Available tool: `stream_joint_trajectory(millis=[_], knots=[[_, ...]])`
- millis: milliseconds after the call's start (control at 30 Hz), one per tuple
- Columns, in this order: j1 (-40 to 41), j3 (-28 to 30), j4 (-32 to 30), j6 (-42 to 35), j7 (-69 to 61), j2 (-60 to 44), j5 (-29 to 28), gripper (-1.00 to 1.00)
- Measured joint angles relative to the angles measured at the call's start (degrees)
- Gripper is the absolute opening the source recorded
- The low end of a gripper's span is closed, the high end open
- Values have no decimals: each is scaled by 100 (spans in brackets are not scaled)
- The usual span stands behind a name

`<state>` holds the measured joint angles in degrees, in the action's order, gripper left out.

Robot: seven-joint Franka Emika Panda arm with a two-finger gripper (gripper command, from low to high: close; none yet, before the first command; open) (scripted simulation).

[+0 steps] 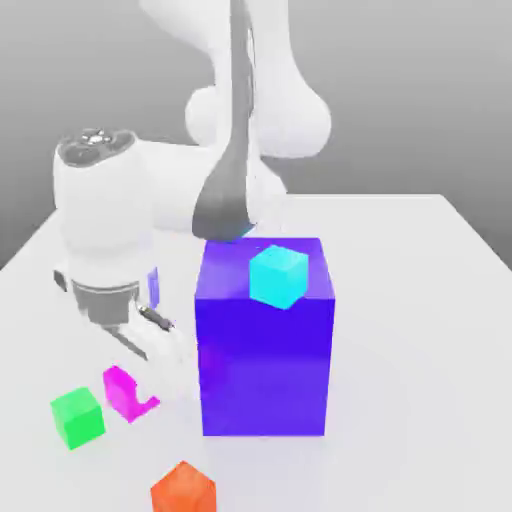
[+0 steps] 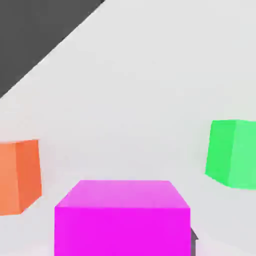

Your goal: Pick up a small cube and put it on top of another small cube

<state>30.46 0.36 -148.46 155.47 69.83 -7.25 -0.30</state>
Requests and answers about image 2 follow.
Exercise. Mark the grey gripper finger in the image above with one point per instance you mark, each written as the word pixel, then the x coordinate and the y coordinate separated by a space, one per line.
pixel 193 243

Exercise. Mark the small magenta cube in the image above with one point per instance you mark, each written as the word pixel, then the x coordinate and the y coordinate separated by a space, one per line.
pixel 122 224

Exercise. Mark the large orange box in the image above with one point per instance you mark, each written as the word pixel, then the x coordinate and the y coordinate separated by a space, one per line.
pixel 20 178

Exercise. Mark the large green box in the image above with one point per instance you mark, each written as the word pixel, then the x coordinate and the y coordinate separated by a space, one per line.
pixel 232 154

